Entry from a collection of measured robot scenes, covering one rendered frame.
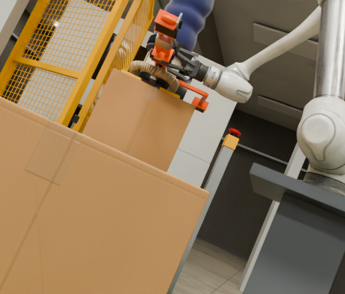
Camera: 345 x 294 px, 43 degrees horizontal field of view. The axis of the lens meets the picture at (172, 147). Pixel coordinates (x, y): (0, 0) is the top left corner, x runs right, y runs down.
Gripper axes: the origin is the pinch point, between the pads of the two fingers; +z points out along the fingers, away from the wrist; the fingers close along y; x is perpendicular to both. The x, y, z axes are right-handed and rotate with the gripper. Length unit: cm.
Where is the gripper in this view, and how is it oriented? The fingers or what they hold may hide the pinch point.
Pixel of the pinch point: (163, 54)
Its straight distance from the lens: 191.2
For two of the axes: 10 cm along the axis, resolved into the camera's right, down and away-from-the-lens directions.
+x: -0.9, 0.9, 9.9
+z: -9.1, -4.2, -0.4
